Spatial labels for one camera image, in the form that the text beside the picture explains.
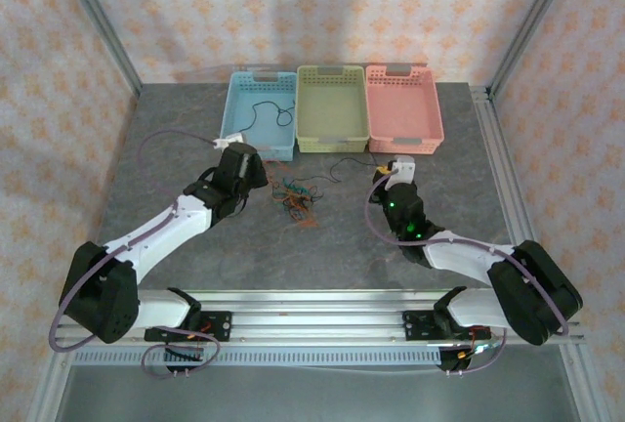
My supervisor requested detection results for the thin black cable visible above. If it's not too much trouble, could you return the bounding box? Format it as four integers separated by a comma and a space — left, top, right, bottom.
327, 156, 381, 187
241, 99, 297, 133

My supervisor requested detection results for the green cable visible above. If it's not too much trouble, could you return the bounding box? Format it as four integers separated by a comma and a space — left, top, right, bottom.
272, 175, 316, 208

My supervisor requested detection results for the blue plastic basket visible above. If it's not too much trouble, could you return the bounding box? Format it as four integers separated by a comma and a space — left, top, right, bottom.
219, 71, 300, 162

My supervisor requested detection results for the pink plastic basket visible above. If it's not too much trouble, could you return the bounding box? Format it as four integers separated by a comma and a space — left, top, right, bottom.
364, 63, 447, 157

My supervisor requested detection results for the pale green plastic basket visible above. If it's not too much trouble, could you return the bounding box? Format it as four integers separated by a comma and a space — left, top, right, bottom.
295, 64, 370, 154

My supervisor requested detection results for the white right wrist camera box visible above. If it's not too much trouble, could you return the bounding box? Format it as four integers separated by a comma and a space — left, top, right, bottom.
384, 153, 417, 192

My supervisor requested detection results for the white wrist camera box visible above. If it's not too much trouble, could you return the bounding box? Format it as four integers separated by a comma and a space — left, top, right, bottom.
384, 153, 417, 192
211, 132, 246, 148

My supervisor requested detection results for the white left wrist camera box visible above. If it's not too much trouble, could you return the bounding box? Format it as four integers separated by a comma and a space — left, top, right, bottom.
211, 132, 246, 148

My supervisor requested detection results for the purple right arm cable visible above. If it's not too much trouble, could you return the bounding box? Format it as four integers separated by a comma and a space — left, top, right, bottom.
365, 172, 571, 336

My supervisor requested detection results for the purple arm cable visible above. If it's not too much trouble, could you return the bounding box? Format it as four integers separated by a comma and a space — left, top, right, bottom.
365, 172, 571, 336
48, 127, 224, 356

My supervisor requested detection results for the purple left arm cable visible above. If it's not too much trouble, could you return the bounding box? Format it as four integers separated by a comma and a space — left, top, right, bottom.
48, 127, 224, 356

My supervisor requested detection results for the aluminium side rail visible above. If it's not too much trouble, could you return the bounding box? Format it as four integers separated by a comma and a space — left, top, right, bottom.
470, 83, 543, 247

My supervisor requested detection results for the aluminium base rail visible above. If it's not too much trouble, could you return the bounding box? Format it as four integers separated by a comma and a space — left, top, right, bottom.
48, 287, 586, 345

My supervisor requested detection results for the grey slotted cable duct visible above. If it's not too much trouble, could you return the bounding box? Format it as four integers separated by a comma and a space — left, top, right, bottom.
72, 348, 443, 368

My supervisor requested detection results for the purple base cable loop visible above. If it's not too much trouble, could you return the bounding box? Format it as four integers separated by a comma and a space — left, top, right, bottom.
140, 326, 221, 380
446, 328, 509, 378

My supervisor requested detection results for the aluminium frame post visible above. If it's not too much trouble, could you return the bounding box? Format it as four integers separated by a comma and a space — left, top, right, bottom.
52, 0, 144, 97
487, 0, 582, 97

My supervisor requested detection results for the aluminium frame leg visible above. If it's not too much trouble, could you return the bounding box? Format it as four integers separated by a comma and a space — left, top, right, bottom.
556, 343, 604, 422
28, 343, 74, 422

